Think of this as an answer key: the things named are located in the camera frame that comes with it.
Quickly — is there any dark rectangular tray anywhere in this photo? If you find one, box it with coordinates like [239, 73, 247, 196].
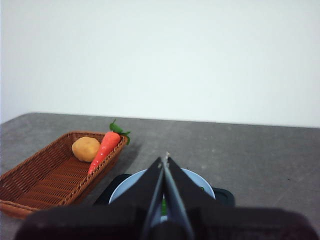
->
[93, 173, 236, 207]

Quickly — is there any green pepper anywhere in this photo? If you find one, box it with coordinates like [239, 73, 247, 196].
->
[160, 186, 205, 216]

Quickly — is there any yellow-brown potato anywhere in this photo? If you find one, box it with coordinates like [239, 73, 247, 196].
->
[71, 136, 102, 163]

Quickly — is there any orange carrot with green leaves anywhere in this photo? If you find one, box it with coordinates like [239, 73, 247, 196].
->
[88, 119, 132, 177]

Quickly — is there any blue plate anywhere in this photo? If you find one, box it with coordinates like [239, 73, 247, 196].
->
[108, 168, 216, 223]

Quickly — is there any brown wicker basket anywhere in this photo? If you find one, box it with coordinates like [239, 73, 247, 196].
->
[0, 131, 129, 220]

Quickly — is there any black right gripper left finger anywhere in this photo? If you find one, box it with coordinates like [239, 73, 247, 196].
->
[13, 156, 166, 240]

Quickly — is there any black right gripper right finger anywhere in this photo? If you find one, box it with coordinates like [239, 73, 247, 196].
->
[164, 156, 320, 240]

